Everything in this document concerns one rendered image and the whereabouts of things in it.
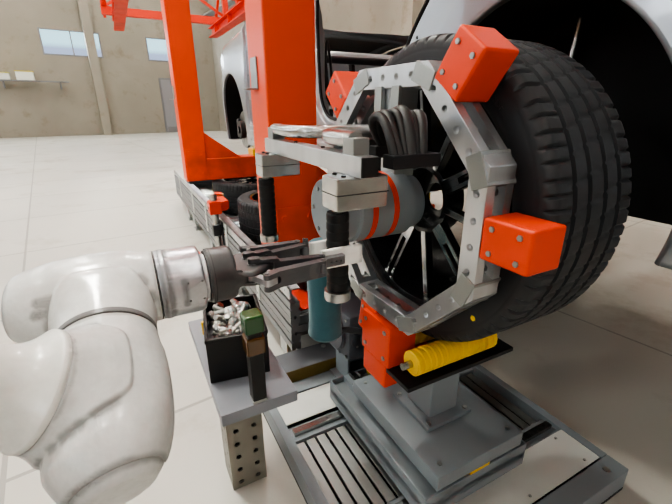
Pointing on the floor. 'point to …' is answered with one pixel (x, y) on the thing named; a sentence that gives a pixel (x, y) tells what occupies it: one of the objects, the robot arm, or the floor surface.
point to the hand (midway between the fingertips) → (336, 251)
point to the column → (244, 451)
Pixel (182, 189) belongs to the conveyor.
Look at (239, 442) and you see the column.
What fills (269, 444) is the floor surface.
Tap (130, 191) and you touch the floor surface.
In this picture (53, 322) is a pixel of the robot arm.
